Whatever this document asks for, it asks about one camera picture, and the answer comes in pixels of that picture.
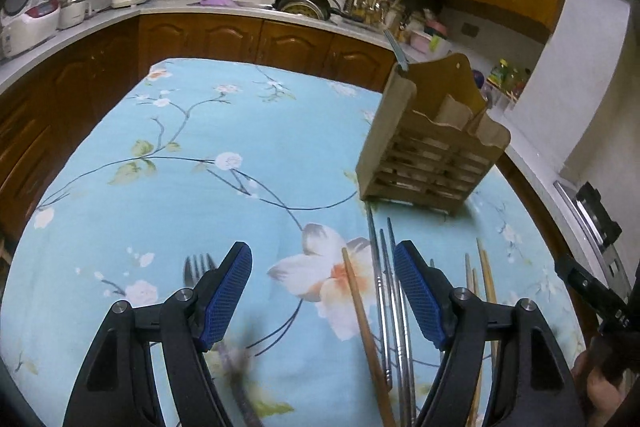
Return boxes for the light blue floral tablecloth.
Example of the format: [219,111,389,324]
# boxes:
[1,58,584,426]

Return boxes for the black wok in sink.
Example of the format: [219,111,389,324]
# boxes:
[272,0,352,20]

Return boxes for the purple plastic lid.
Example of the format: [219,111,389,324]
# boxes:
[200,0,236,8]

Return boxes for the brown wooden chopstick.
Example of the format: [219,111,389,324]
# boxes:
[342,248,396,427]

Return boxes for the green bottle on counter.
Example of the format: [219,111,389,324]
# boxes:
[488,58,515,92]

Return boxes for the steel chopstick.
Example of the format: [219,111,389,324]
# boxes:
[380,229,409,426]
[364,204,393,390]
[386,219,416,426]

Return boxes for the white rice cooker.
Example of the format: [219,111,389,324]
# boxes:
[1,0,61,58]

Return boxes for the person's right hand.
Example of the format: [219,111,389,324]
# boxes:
[570,336,625,426]

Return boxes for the wooden lower cabinets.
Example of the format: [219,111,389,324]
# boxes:
[1,13,395,251]

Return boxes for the silver metal fork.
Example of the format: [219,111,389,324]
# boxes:
[183,254,262,426]

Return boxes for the bamboo chopstick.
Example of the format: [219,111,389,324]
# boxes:
[476,237,499,367]
[465,254,482,427]

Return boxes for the small white steel pot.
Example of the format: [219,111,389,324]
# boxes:
[58,0,92,30]

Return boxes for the wooden utensil holder caddy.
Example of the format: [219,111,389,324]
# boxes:
[356,53,511,213]

